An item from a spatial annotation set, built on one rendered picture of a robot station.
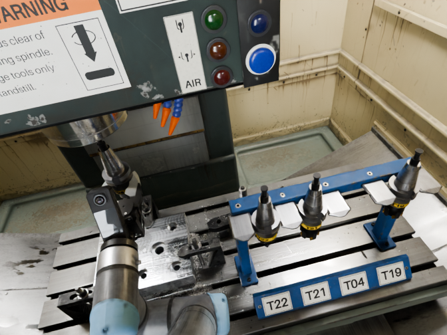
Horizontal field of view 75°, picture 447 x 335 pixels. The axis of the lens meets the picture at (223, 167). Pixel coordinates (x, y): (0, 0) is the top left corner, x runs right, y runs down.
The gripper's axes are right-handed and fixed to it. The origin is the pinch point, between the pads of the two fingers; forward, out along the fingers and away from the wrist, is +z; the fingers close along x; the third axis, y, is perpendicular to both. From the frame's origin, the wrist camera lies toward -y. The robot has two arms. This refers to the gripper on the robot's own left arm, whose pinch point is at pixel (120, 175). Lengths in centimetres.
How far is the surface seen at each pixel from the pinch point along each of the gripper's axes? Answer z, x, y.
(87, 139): -8.7, 1.2, -17.8
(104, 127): -7.6, 4.4, -18.7
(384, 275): -25, 62, 36
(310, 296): -25, 40, 36
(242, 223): -15.6, 25.5, 8.3
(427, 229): -9, 91, 48
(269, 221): -18.5, 30.9, 5.7
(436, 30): 26, 99, -6
